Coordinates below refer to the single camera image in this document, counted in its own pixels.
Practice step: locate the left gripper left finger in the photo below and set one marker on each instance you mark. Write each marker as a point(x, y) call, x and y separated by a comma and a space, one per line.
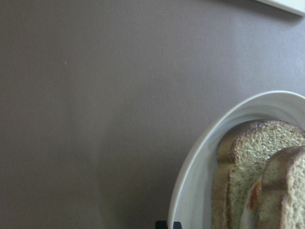
point(161, 224)

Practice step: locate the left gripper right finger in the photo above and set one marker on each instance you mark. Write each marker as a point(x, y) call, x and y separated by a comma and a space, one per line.
point(177, 225)

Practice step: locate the white round plate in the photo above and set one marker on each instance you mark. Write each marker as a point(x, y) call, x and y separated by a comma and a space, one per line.
point(191, 199)

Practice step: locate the bread slice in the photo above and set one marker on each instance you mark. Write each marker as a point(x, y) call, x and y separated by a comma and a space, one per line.
point(242, 155)
point(282, 200)

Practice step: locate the cream rabbit tray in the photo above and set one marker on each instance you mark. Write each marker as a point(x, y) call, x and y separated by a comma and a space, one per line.
point(293, 6)

